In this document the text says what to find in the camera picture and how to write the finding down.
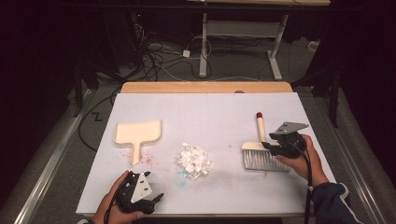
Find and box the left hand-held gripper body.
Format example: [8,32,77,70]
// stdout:
[116,171,157,214]

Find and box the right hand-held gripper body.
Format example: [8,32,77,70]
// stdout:
[269,121,310,159]

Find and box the wooden brush with red tip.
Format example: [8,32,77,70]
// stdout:
[241,112,292,173]

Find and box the pile of white paper scraps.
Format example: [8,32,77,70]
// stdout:
[177,142,215,181]

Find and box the person's right hand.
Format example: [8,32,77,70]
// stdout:
[275,133,330,188]

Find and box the person's left hand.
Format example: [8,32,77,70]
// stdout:
[92,170,146,224]

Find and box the black metal stand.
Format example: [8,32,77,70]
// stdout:
[73,59,94,118]
[292,62,341,129]

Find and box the white table cover sheet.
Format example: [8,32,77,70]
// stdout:
[75,91,337,216]

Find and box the wooden table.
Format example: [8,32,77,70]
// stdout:
[83,81,312,218]

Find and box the beige desk top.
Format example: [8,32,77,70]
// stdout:
[186,0,331,7]

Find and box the right hand-held gripper cable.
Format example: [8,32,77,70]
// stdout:
[290,142,314,224]

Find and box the hand-held gripper cable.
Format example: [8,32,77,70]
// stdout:
[103,186,120,224]
[290,142,314,224]

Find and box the left hand-held gripper cable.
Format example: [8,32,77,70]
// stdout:
[103,186,120,224]

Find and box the black floor cable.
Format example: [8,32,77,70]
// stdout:
[78,88,122,153]

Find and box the aluminium floor rail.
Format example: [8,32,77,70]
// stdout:
[13,90,94,224]
[311,92,388,224]

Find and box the bundle of floor cables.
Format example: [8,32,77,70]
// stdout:
[130,21,214,82]

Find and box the white desk frame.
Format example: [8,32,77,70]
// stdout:
[199,12,289,81]

